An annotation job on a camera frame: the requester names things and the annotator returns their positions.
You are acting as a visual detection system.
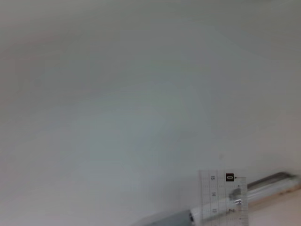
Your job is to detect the silver ballpoint pen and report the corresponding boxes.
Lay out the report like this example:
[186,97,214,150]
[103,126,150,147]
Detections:
[131,171,301,226]

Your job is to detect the transparent plastic ruler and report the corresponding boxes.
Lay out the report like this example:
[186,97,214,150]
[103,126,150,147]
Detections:
[198,169,250,226]

